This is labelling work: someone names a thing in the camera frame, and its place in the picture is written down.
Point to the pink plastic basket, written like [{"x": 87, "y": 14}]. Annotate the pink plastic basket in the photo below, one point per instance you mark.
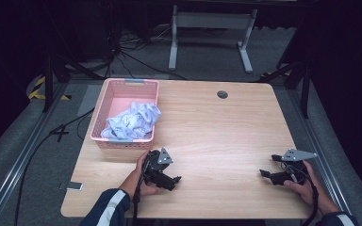
[{"x": 119, "y": 100}]

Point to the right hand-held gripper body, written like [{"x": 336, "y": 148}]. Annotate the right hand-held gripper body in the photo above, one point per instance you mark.
[{"x": 297, "y": 172}]

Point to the right arm blue sleeve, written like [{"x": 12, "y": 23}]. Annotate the right arm blue sleeve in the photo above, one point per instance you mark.
[{"x": 319, "y": 147}]

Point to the yellow black floor tape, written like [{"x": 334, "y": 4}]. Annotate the yellow black floor tape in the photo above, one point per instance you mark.
[{"x": 36, "y": 92}]

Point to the light purple towel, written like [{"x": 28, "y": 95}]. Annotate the light purple towel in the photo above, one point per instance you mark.
[{"x": 132, "y": 121}]

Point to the metal floor rail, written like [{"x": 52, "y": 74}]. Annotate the metal floor rail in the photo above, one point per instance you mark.
[{"x": 19, "y": 163}]

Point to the black tripod stand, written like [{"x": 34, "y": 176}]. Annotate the black tripod stand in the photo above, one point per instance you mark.
[
  {"x": 304, "y": 91},
  {"x": 48, "y": 81}
]

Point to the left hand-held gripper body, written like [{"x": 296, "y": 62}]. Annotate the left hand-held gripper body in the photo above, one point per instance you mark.
[{"x": 154, "y": 171}]

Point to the person's left hand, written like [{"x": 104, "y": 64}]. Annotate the person's left hand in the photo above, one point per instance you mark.
[{"x": 147, "y": 190}]

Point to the person's right hand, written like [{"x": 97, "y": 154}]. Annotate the person's right hand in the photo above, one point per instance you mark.
[{"x": 304, "y": 191}]

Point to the grey round table grommet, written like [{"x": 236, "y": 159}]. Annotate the grey round table grommet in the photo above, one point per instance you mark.
[{"x": 222, "y": 94}]

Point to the grey metal stand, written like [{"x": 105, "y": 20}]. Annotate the grey metal stand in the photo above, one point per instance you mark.
[{"x": 213, "y": 20}]

